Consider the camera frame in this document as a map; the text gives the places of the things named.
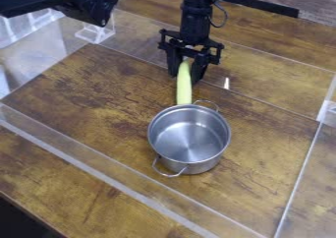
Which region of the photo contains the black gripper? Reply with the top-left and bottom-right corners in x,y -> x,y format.
159,4 -> 224,85

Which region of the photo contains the clear acrylic triangle stand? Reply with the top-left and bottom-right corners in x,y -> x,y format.
75,16 -> 116,44

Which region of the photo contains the stainless steel pot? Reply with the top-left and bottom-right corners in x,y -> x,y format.
147,99 -> 231,178

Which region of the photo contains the black bar on table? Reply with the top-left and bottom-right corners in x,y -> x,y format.
223,0 -> 299,18

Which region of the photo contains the clear acrylic barrier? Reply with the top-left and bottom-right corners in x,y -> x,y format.
0,102 -> 266,238

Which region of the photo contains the black cable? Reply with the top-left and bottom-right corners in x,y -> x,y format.
210,0 -> 230,30

